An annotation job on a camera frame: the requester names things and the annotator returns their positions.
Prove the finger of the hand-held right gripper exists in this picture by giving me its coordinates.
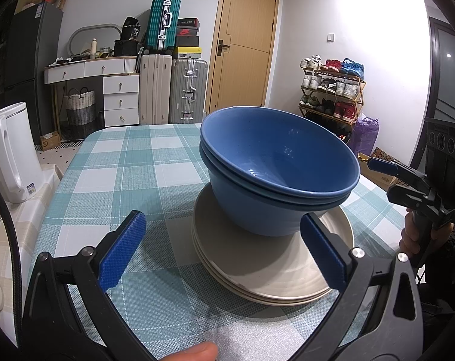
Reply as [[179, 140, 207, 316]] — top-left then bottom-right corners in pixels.
[[367, 158, 433, 190], [386, 182, 440, 213]]

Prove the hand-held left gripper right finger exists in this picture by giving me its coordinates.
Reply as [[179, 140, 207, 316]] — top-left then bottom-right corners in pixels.
[[291, 212, 425, 361]]

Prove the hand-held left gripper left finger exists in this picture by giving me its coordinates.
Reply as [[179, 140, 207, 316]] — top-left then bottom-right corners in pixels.
[[22, 211, 153, 361]]

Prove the cream plate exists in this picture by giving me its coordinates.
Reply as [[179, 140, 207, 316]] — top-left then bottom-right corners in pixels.
[[192, 226, 337, 303], [193, 186, 355, 299], [193, 233, 335, 307]]

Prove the blue bowl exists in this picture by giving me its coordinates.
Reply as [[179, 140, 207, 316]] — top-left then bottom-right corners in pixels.
[[200, 147, 352, 205], [208, 173, 343, 237], [200, 106, 361, 200]]

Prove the person's right forearm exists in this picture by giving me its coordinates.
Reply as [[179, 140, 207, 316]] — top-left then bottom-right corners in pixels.
[[430, 222, 455, 282]]

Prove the person's right hand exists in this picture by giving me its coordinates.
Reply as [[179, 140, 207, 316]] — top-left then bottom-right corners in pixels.
[[399, 211, 433, 268]]

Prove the person's left hand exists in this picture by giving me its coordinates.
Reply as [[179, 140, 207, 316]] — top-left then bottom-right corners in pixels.
[[161, 341, 219, 361]]

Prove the patterned cardboard box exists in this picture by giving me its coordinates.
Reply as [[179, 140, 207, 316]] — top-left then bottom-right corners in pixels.
[[357, 147, 408, 196]]

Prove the purple plastic bag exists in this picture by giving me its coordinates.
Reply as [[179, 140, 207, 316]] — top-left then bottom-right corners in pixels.
[[348, 117, 380, 156]]

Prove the teal plaid tablecloth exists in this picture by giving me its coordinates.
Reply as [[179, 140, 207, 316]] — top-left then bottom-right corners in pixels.
[[22, 122, 412, 361]]

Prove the shoe rack with shoes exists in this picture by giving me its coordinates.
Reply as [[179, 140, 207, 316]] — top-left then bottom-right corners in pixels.
[[300, 56, 365, 121]]

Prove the beige checked cloth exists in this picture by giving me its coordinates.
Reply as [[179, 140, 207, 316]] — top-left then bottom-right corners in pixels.
[[9, 150, 85, 343]]

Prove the small cardboard box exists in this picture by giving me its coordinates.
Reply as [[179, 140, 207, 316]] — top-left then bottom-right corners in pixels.
[[38, 131, 61, 152]]

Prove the woven laundry basket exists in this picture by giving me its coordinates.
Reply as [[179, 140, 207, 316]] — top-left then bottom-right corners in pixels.
[[64, 87, 96, 140]]

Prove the white electric kettle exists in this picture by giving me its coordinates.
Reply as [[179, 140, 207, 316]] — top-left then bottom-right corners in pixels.
[[0, 101, 44, 204]]

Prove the beige suitcase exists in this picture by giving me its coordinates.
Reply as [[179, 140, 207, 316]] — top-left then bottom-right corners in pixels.
[[138, 53, 173, 125]]

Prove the wooden door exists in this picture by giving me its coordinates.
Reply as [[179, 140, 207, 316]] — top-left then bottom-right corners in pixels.
[[207, 0, 281, 115]]

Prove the white drawer desk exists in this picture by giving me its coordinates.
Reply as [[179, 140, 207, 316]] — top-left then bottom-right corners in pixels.
[[44, 56, 141, 128]]

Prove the silver suitcase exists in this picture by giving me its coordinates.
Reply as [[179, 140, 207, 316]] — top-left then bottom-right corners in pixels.
[[169, 58, 208, 124]]

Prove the black storage bag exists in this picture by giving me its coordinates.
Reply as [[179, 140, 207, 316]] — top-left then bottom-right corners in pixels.
[[113, 39, 140, 57]]

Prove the dark grey fridge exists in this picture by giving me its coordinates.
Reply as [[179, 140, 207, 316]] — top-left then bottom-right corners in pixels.
[[0, 2, 64, 145]]

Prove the yellow shoe box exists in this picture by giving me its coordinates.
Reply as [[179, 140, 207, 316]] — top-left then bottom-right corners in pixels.
[[174, 46, 203, 60]]

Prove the oval mirror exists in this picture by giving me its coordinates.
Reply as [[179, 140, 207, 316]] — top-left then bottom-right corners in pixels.
[[67, 23, 123, 59]]

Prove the black printed bag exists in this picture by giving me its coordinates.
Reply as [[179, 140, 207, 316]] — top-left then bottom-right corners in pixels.
[[121, 16, 142, 42]]

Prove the teal suitcase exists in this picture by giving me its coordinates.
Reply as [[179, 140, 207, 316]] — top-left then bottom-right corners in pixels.
[[144, 0, 183, 55]]

